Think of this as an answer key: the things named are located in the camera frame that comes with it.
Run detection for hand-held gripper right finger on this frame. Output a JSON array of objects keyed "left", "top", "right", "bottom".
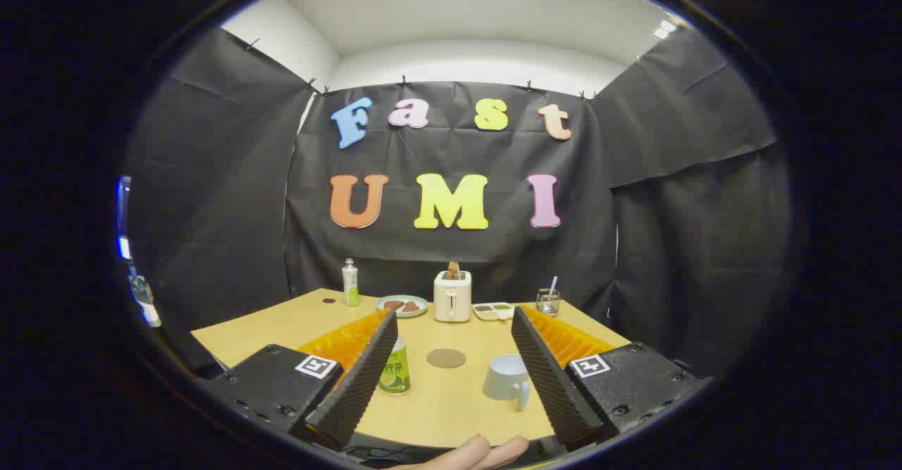
[{"left": 510, "top": 305, "right": 705, "bottom": 451}]

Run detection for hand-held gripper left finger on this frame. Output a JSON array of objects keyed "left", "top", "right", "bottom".
[{"left": 199, "top": 308, "right": 400, "bottom": 453}]

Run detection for green label juice bottle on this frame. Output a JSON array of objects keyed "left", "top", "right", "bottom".
[{"left": 378, "top": 338, "right": 412, "bottom": 395}]

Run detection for pale grey cup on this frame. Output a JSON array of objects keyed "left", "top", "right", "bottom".
[{"left": 483, "top": 354, "right": 531, "bottom": 412}]

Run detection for round brown coaster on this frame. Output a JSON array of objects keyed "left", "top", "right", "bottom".
[{"left": 426, "top": 348, "right": 467, "bottom": 369}]

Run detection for slim white green bottle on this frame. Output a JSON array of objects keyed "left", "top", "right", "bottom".
[{"left": 342, "top": 258, "right": 361, "bottom": 308}]

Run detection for wooden table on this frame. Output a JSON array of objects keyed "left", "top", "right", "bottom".
[{"left": 190, "top": 287, "right": 633, "bottom": 450}]

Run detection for white divided tray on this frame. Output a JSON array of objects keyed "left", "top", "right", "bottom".
[{"left": 472, "top": 302, "right": 517, "bottom": 321}]

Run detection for pale green plate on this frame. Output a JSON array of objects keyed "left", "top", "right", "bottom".
[{"left": 376, "top": 295, "right": 429, "bottom": 318}]

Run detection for cream toaster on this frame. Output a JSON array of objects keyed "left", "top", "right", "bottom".
[{"left": 433, "top": 271, "right": 473, "bottom": 323}]

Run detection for black backdrop cloth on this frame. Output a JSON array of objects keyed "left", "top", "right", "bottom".
[{"left": 120, "top": 26, "right": 793, "bottom": 379}]

